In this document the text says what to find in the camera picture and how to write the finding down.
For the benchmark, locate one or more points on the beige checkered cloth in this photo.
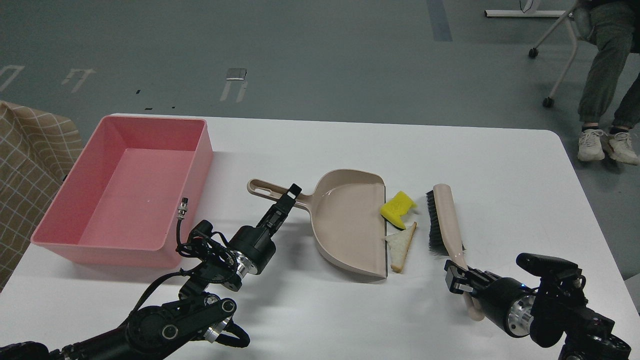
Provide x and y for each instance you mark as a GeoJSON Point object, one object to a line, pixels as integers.
{"type": "Point", "coordinates": [38, 149]}

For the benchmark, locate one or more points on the grey floor socket plate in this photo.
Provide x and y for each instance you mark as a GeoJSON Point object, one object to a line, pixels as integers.
{"type": "Point", "coordinates": [236, 74]}

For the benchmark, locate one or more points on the beige plastic dustpan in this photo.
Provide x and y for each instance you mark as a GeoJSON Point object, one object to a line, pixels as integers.
{"type": "Point", "coordinates": [345, 217]}

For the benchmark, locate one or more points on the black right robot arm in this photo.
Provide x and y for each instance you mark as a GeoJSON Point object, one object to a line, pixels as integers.
{"type": "Point", "coordinates": [557, 309]}

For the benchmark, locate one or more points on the beige hand brush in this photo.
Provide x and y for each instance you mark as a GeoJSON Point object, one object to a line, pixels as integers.
{"type": "Point", "coordinates": [444, 227]}

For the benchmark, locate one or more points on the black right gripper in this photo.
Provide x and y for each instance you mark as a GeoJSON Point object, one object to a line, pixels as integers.
{"type": "Point", "coordinates": [506, 302]}

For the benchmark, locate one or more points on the yellow sponge piece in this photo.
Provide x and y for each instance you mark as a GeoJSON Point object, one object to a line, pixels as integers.
{"type": "Point", "coordinates": [395, 209]}

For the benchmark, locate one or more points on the seated person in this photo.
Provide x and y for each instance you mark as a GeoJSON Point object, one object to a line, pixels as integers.
{"type": "Point", "coordinates": [615, 33]}

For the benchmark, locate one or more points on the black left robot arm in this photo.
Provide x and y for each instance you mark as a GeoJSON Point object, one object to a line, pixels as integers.
{"type": "Point", "coordinates": [176, 308]}

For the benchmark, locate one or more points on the white desk foot bar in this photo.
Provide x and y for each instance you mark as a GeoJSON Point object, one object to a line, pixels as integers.
{"type": "Point", "coordinates": [493, 13]}

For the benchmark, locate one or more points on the white bread slice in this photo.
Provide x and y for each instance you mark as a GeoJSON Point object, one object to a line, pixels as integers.
{"type": "Point", "coordinates": [398, 247]}

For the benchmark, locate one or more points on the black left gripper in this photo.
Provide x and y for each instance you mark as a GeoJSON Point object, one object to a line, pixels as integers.
{"type": "Point", "coordinates": [256, 243]}

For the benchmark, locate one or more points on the pink plastic bin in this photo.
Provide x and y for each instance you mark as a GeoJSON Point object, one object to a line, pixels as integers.
{"type": "Point", "coordinates": [119, 203]}

